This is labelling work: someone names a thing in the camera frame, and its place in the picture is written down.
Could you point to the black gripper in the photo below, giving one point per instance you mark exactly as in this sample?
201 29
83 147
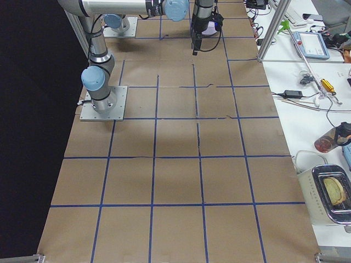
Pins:
198 26

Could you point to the second grey robot arm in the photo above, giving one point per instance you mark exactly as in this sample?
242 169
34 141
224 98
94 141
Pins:
118 23

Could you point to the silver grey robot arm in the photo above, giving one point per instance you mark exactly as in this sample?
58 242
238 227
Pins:
92 16

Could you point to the white keyboard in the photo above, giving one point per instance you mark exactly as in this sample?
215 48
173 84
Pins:
296 20

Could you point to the black power adapter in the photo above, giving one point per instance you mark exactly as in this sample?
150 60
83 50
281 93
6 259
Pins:
292 94

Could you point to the blue teach pendant tablet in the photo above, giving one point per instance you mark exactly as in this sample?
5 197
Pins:
313 45

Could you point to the yellow hand tool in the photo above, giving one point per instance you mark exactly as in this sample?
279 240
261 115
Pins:
328 86

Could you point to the dark drink bottle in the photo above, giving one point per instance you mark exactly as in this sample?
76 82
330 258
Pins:
335 137

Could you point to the white toaster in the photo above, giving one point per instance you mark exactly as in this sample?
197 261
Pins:
312 168

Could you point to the toast slice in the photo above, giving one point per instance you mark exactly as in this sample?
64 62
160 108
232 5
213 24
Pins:
335 190

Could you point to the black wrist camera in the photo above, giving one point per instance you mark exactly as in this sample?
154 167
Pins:
218 21

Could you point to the green handled reach grabber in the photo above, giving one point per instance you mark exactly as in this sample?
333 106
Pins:
324 93

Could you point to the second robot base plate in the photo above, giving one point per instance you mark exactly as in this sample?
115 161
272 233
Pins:
127 30

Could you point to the aluminium frame post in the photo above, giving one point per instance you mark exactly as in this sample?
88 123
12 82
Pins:
271 31

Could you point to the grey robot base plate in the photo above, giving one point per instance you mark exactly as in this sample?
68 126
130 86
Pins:
110 109

